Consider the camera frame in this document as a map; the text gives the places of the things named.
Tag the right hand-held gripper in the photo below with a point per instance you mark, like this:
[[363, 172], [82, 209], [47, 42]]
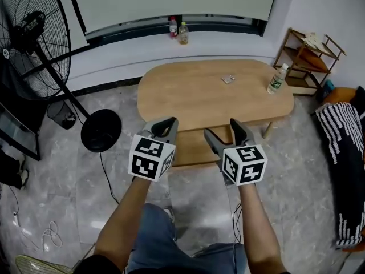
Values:
[[248, 164]]

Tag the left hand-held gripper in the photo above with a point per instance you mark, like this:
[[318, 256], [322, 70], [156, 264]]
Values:
[[144, 167]]

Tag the person's right forearm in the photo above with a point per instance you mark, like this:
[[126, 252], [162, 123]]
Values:
[[256, 227]]

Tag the person's left forearm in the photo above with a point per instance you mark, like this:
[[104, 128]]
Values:
[[122, 224]]

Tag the wooden coffee table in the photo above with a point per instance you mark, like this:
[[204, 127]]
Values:
[[199, 96]]

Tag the small silver packet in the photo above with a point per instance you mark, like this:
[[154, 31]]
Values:
[[228, 79]]

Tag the clear green label water bottle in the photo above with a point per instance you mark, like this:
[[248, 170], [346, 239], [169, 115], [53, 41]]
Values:
[[276, 81]]

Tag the person's left shoe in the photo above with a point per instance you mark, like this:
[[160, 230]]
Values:
[[170, 214]]

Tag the person's shoe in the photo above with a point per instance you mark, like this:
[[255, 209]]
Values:
[[170, 214], [24, 175]]

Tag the wooden shelf rack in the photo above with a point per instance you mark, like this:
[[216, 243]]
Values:
[[296, 82]]

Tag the yellow drink bottle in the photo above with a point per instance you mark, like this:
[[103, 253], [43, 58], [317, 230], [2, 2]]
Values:
[[183, 36]]

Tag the black mesh waste bin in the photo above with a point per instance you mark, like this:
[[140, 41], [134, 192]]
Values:
[[61, 116]]

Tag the red label bottle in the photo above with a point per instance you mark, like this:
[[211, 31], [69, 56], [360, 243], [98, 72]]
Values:
[[173, 30]]

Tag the person's blue jeans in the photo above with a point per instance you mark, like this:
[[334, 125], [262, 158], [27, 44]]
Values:
[[154, 238]]

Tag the teal bag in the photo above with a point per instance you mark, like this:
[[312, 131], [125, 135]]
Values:
[[329, 86]]

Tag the black white striped blanket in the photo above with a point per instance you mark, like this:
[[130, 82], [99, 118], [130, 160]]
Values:
[[348, 158]]

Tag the orange sofa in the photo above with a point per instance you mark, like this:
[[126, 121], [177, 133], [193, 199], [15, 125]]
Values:
[[342, 94]]

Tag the white roller blind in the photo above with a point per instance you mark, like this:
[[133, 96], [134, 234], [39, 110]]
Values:
[[171, 1]]

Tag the crumpled beige cloth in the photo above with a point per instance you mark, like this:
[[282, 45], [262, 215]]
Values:
[[313, 40]]

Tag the black framed monitor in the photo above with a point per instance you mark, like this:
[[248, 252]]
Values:
[[17, 124]]

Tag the person's black printed shirt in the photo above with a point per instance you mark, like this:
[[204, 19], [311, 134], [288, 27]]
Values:
[[97, 266]]

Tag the black standing fan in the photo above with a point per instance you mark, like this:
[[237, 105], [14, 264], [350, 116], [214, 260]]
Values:
[[28, 30]]

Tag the white power strip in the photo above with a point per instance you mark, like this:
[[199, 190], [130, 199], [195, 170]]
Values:
[[15, 218]]

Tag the black window frame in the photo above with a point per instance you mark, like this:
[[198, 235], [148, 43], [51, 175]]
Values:
[[222, 21]]

